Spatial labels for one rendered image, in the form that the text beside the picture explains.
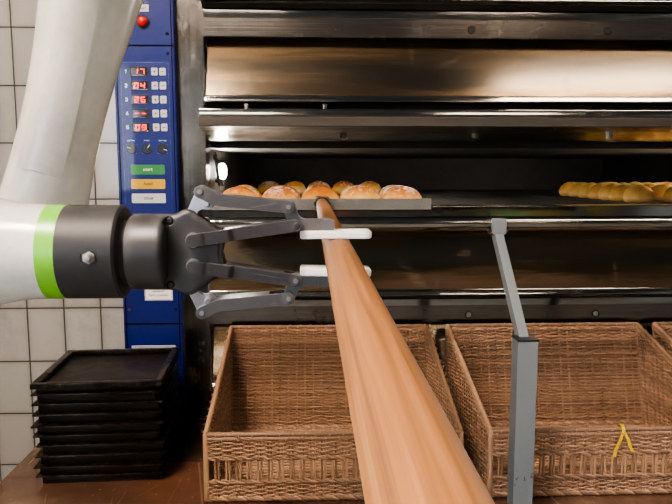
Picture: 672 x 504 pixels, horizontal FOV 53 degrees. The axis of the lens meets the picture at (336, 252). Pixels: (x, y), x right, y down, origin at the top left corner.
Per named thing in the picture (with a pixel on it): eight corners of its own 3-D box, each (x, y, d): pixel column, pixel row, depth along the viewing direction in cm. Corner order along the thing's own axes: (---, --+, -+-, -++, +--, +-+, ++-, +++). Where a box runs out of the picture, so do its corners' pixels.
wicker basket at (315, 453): (229, 419, 188) (227, 323, 185) (428, 417, 190) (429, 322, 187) (200, 505, 140) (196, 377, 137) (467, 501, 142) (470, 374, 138)
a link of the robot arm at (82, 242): (51, 309, 61) (46, 207, 59) (91, 286, 72) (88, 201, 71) (118, 309, 61) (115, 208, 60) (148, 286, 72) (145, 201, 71)
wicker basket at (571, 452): (439, 417, 190) (441, 321, 187) (633, 414, 193) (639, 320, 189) (484, 500, 142) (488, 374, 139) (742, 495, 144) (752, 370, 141)
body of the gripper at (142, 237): (137, 206, 69) (228, 206, 69) (140, 287, 70) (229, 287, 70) (117, 210, 61) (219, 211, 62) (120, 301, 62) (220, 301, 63)
